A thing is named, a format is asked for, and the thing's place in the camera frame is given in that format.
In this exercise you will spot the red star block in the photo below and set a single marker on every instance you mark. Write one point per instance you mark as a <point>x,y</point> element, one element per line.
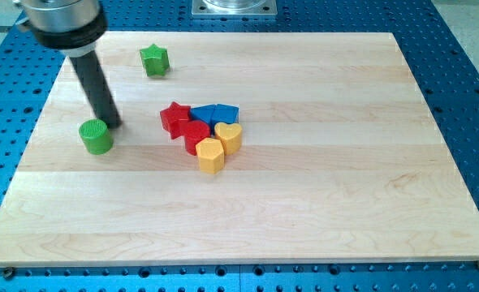
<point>174,117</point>

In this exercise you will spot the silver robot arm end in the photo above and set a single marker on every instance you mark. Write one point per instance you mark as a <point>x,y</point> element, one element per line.
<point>70,26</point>

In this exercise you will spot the light wooden board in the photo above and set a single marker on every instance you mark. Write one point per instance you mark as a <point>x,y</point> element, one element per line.
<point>341,161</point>

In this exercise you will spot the yellow pentagon block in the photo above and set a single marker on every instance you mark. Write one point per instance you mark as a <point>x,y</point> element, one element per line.
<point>210,154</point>

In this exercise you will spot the black pusher rod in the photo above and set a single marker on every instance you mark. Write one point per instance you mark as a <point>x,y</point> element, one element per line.
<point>91,76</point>

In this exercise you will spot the green cylinder block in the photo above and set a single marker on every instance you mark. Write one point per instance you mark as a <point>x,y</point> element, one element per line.
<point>96,136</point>

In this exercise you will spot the blue cube block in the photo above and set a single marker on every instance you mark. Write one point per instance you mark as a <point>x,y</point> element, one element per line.
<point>224,113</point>

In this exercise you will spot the blue triangle block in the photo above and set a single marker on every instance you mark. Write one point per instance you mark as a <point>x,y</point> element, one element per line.
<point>203,113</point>

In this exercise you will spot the yellow heart block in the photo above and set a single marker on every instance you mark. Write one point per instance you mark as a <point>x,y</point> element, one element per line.
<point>230,135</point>

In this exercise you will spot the green star block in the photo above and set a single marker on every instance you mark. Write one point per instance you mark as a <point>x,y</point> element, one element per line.
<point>155,60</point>

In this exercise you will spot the blue perforated table plate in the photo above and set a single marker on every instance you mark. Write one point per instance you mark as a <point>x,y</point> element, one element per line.
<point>445,74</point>

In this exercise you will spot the red cylinder block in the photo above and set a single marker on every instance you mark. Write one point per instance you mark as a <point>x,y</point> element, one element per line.
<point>193,133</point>

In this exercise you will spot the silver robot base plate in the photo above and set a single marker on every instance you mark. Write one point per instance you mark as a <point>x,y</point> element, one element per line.
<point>223,8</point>

